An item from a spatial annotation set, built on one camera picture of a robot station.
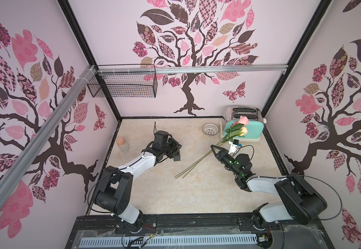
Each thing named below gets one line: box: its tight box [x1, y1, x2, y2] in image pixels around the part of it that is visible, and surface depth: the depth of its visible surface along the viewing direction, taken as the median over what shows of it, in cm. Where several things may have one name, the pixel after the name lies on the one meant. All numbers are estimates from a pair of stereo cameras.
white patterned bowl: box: [202, 122, 219, 136], surface depth 112 cm
